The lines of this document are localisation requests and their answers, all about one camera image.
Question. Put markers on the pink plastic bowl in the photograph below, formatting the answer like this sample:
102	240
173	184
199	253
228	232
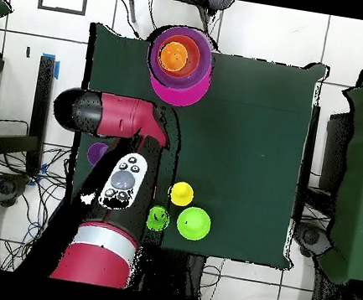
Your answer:
179	97

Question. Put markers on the blue tape strip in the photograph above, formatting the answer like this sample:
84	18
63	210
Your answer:
57	71

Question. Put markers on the small green plastic bowl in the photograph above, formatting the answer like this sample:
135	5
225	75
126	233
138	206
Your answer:
193	224

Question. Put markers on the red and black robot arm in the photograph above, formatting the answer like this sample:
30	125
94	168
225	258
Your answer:
122	117

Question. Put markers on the purple plastic bowl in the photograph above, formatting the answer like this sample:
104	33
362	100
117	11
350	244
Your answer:
203	75

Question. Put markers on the small red-orange plastic bowl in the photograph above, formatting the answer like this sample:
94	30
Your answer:
193	67

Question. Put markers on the black metal stand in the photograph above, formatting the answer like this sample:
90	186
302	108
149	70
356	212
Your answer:
33	150
311	143

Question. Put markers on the yellow plastic cup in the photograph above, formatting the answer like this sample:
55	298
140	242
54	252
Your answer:
182	194

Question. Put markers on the black camera tripod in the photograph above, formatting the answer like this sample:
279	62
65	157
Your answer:
204	2

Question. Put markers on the purple plastic cup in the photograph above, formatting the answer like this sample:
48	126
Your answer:
96	153

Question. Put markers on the dark green tablecloth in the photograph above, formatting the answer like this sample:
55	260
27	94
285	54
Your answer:
252	151

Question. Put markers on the green plastic cup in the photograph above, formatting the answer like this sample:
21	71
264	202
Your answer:
158	219

